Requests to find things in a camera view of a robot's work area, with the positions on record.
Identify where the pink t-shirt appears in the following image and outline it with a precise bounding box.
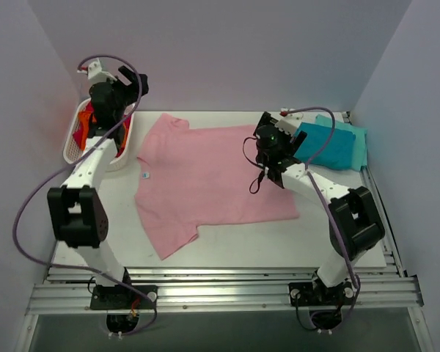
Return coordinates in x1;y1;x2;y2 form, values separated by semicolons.
135;114;299;260

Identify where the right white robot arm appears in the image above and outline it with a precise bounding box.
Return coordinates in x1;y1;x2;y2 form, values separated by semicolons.
253;111;385;303

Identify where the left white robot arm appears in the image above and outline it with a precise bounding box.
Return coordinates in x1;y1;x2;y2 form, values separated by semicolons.
47;62;149;307

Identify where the magenta t-shirt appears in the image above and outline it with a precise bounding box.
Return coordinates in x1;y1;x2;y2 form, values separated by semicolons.
72;101;131;158

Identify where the orange t-shirt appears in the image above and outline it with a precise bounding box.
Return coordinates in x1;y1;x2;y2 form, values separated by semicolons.
73;110;131;155

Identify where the folded teal t-shirt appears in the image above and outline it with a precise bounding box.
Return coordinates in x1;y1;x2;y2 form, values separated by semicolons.
294;122;356;170

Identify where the folded light green t-shirt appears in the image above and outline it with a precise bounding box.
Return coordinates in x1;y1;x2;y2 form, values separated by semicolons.
313;121;367;172

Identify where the white perforated plastic basket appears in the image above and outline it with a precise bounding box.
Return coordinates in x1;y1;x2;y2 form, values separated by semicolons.
62;98;133;172

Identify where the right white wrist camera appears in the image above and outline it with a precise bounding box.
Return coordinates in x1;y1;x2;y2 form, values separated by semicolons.
274;109;304;136

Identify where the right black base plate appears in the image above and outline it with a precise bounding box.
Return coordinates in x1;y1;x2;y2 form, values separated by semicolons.
288;279;354;307

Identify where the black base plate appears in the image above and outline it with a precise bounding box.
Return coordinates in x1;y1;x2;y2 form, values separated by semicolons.
89;285;158;310
288;279;354;307

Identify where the aluminium rail frame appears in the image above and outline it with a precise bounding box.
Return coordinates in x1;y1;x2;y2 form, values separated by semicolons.
20;161;433;351

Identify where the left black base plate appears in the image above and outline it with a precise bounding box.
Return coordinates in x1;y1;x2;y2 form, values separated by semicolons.
89;285;158;310

